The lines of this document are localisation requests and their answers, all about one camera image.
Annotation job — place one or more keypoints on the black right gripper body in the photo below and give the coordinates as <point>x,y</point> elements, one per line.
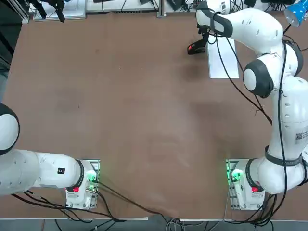
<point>203,27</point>

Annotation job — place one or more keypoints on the black stapler with red end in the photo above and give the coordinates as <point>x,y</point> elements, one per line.
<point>196,48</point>

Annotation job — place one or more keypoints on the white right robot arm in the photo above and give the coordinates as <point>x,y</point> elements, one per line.
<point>255,26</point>

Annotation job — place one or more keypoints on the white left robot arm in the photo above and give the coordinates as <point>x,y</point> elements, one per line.
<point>36,170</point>

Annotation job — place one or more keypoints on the blue clipboard with metal clip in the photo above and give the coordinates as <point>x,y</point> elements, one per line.
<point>208,67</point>

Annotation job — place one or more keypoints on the white paper sheet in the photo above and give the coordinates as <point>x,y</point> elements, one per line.
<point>222,62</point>

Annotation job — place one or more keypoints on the black power brick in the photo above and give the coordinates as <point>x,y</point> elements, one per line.
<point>176,4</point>

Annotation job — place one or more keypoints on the blue gooseneck desk lamp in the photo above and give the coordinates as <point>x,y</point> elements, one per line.
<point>297,12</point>

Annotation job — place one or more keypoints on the aluminium frame rail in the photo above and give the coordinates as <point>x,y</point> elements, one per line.
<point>162,9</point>

